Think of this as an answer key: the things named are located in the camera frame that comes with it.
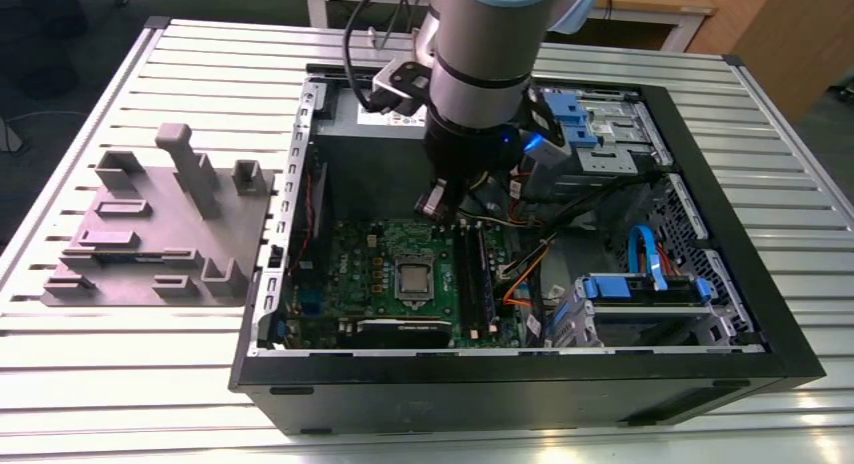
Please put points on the black RAM stick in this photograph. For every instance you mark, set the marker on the black RAM stick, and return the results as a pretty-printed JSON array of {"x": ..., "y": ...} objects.
[{"x": 130, "y": 258}]

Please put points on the black PC case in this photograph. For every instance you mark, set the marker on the black PC case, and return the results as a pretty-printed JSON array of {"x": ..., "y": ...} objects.
[{"x": 468, "y": 394}]

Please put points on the blue drive bay latch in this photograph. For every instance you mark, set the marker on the blue drive bay latch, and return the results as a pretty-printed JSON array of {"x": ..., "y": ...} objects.
[{"x": 581, "y": 134}]

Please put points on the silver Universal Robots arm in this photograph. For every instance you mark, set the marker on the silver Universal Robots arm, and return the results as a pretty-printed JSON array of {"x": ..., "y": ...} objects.
[{"x": 481, "y": 59}]

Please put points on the grey square box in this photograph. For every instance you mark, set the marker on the grey square box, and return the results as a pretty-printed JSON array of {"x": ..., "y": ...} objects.
[{"x": 401, "y": 79}]

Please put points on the hard disk in blue carrier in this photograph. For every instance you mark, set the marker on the hard disk in blue carrier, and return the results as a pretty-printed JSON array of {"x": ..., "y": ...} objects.
[{"x": 608, "y": 289}]

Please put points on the grey parts rack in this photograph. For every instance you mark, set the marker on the grey parts rack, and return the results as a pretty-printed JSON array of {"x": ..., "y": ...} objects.
[{"x": 174, "y": 224}]

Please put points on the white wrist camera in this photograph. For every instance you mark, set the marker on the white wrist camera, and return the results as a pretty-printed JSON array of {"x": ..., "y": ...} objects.
[{"x": 551, "y": 151}]

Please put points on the black graphics card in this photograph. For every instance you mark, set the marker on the black graphics card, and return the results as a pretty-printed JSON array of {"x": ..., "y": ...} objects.
[{"x": 401, "y": 334}]

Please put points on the silver CPU chip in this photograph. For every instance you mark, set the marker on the silver CPU chip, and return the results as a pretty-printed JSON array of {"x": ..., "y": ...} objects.
[{"x": 416, "y": 279}]

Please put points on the grey metal disk bay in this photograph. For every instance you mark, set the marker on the grey metal disk bay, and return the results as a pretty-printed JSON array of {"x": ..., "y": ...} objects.
[{"x": 577, "y": 329}]

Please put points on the green motherboard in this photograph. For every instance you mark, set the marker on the green motherboard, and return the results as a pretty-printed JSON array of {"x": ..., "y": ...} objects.
[{"x": 361, "y": 244}]

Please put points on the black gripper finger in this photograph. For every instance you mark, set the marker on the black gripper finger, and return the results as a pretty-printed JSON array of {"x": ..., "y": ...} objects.
[{"x": 430, "y": 201}]

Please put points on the grey power supply unit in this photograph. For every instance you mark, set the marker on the grey power supply unit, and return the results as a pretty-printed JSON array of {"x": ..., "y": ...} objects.
[{"x": 374, "y": 169}]

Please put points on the grey metal drive cage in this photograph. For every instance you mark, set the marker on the grey metal drive cage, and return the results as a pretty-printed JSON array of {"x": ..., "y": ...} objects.
[{"x": 615, "y": 161}]

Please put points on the wooden cabinet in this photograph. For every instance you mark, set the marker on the wooden cabinet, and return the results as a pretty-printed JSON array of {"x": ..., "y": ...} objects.
[{"x": 788, "y": 44}]

